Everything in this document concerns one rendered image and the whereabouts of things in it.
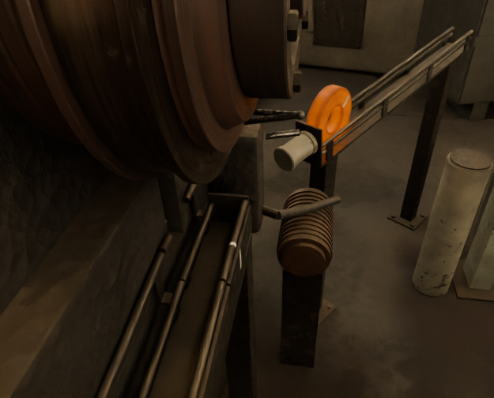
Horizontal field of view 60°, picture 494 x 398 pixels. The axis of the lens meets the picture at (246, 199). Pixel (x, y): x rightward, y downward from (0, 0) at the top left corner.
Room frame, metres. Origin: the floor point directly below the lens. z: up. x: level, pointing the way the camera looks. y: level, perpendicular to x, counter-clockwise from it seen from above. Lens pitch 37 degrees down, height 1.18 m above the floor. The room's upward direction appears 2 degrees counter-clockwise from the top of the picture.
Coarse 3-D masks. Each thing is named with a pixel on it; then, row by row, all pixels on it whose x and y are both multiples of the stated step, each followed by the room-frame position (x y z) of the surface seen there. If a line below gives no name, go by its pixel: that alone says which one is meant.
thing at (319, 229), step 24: (312, 192) 0.88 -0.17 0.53; (312, 216) 0.79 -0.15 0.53; (288, 240) 0.72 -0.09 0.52; (312, 240) 0.71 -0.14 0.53; (288, 264) 0.71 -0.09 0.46; (312, 264) 0.70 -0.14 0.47; (288, 288) 0.74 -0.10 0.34; (312, 288) 0.73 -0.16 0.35; (288, 312) 0.74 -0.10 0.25; (312, 312) 0.72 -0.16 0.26; (288, 336) 0.74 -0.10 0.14; (312, 336) 0.72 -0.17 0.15; (288, 360) 0.74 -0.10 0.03; (312, 360) 0.72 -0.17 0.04
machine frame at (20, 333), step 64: (0, 128) 0.34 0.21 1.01; (0, 192) 0.31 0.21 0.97; (64, 192) 0.39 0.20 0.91; (128, 192) 0.44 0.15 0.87; (0, 256) 0.28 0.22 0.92; (64, 256) 0.33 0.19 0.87; (128, 256) 0.38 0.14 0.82; (0, 320) 0.25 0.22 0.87; (64, 320) 0.25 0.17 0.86; (128, 320) 0.34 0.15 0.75; (0, 384) 0.19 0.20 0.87; (64, 384) 0.22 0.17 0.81; (128, 384) 0.30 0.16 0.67
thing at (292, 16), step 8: (288, 16) 0.37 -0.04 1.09; (296, 16) 0.37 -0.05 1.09; (288, 24) 0.36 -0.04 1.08; (296, 24) 0.36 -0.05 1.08; (304, 24) 0.57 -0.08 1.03; (288, 32) 0.36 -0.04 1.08; (296, 32) 0.36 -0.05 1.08; (288, 40) 0.37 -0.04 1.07; (296, 72) 0.46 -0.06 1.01; (296, 80) 0.45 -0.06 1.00; (296, 88) 0.45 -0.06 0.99
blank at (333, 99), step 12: (324, 96) 0.92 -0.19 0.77; (336, 96) 0.93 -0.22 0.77; (348, 96) 0.97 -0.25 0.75; (312, 108) 0.91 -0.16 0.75; (324, 108) 0.90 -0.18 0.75; (336, 108) 0.97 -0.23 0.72; (348, 108) 0.98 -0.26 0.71; (312, 120) 0.89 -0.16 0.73; (324, 120) 0.90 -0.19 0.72; (336, 120) 0.97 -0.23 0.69; (348, 120) 0.98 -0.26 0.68; (324, 132) 0.90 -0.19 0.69
